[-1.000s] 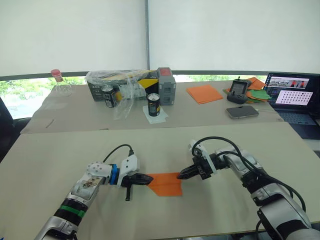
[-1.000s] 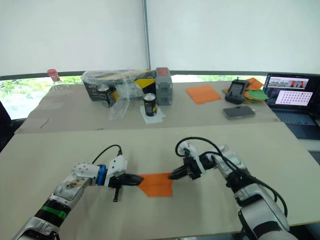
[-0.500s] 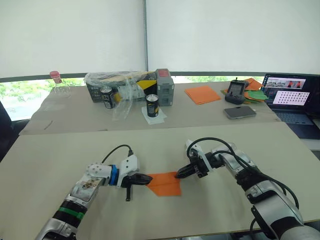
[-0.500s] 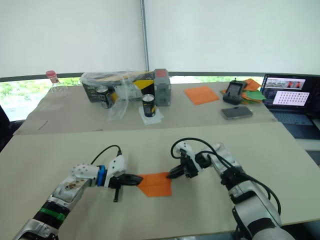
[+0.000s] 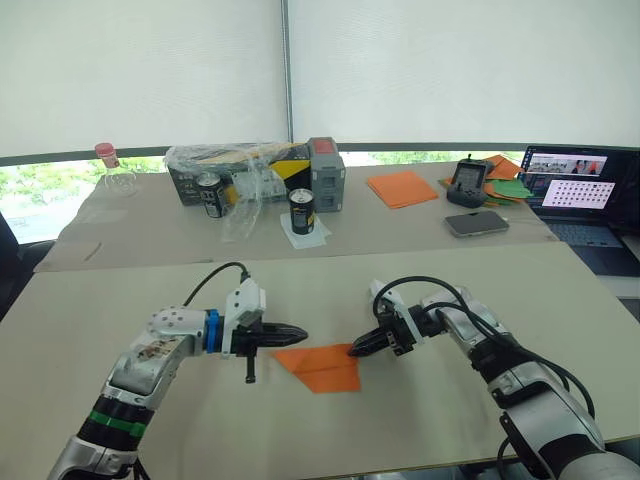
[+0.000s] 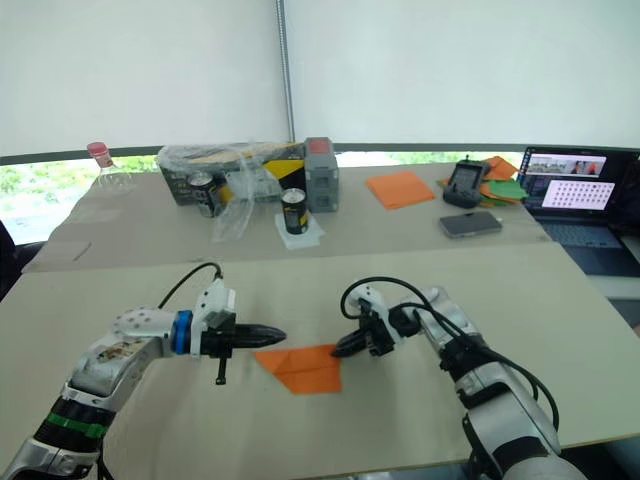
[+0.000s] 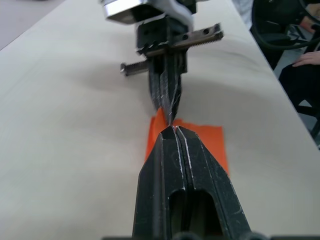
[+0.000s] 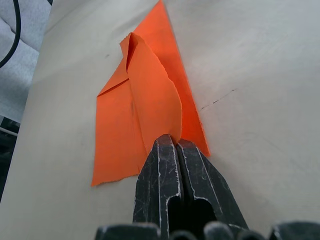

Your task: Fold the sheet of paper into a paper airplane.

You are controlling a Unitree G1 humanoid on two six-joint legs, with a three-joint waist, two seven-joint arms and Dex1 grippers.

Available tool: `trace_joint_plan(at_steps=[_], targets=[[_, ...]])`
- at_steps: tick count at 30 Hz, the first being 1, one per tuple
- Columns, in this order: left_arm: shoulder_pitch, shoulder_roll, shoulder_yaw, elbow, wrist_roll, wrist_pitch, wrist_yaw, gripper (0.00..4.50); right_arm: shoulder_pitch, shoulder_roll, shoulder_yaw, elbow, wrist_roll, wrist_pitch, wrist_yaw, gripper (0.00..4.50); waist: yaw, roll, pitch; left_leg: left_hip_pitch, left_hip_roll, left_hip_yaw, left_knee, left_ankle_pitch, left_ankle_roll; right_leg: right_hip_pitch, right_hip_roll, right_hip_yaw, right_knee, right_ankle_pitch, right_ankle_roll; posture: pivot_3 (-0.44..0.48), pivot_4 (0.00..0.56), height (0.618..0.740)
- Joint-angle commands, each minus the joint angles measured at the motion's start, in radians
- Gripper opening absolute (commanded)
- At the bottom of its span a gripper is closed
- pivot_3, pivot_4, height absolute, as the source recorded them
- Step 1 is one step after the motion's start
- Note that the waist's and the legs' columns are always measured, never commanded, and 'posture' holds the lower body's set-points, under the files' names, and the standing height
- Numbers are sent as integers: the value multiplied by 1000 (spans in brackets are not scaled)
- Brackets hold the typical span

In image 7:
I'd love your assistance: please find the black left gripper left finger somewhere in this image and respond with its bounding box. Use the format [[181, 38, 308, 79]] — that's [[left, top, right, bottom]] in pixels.
[[131, 126, 186, 238]]

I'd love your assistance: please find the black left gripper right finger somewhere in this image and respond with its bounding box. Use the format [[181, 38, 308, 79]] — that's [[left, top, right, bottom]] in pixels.
[[175, 125, 251, 238]]

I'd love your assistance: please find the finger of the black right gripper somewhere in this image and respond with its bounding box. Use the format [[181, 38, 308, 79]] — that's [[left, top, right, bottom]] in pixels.
[[148, 70, 164, 109], [159, 72, 184, 125]]

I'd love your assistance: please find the seated person's bare hand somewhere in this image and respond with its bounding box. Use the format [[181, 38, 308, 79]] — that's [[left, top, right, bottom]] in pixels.
[[292, 51, 320, 68]]

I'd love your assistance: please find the seated person in black trousers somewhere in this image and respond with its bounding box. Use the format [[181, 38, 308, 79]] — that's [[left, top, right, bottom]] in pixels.
[[278, 62, 320, 119]]

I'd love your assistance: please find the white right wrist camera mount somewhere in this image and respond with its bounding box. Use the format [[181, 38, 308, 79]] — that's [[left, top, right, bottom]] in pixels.
[[164, 0, 196, 27]]

